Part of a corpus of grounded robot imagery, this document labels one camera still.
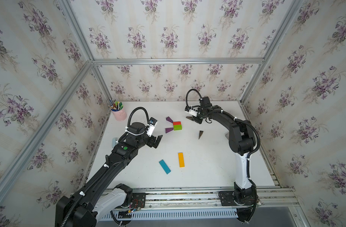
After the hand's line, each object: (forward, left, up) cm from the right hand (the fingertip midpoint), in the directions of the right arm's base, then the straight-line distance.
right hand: (196, 115), depth 103 cm
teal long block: (-37, +20, -6) cm, 43 cm away
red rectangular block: (-4, +14, -4) cm, 15 cm away
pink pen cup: (0, +56, -1) cm, 56 cm away
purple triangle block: (0, +20, -4) cm, 21 cm away
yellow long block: (-31, +11, -6) cm, 34 cm away
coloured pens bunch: (+5, +60, +4) cm, 61 cm away
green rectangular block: (-8, +14, -4) cm, 16 cm away
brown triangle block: (-13, -3, -5) cm, 14 cm away
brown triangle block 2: (-5, +6, +4) cm, 8 cm away
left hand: (-23, +27, +13) cm, 38 cm away
